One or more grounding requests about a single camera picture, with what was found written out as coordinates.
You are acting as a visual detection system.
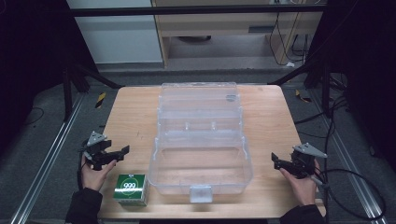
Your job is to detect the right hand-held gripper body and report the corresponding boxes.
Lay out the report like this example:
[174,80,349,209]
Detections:
[290,142,329,180]

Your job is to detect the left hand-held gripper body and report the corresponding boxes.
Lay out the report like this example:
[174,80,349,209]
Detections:
[81,131,113,171]

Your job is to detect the person's right hand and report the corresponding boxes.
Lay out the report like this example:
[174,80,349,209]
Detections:
[279,158,322,207]

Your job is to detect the person's left hand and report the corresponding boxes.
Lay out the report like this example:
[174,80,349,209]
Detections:
[80,154,119,192]

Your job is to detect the green and white carton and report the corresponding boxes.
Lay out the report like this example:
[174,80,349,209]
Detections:
[112,173,150,207]

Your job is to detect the yellow black tape strip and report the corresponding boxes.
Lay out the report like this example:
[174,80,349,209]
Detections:
[94,91,107,109]
[294,89,313,104]

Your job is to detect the black metal stand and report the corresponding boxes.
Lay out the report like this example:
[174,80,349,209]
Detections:
[61,61,124,123]
[266,61,332,119]

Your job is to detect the clear plastic storage box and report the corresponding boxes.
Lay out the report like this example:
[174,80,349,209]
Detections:
[147,81,254,203]

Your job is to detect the white cabinet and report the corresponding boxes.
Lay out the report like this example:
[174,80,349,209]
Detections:
[65,0,163,65]

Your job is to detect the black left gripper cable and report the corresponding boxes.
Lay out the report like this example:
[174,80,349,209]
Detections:
[76,139,90,191]

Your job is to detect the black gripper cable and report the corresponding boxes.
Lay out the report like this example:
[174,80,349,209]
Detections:
[309,161,388,221]
[76,139,90,191]

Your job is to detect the aluminium floor rail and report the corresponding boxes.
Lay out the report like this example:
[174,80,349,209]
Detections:
[309,90,390,224]
[8,92,86,224]

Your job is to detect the black floor cables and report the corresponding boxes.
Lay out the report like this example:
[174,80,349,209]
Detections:
[293,74,352,175]

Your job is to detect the thin black floor cable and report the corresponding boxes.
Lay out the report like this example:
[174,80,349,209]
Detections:
[23,106,45,127]

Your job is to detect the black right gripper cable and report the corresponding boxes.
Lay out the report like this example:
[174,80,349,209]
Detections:
[309,161,388,221]

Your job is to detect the black hanging desk cables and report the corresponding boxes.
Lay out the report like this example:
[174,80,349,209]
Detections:
[268,11,314,67]

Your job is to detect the black horizontal frame bar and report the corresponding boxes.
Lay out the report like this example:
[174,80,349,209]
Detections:
[69,5,327,18]

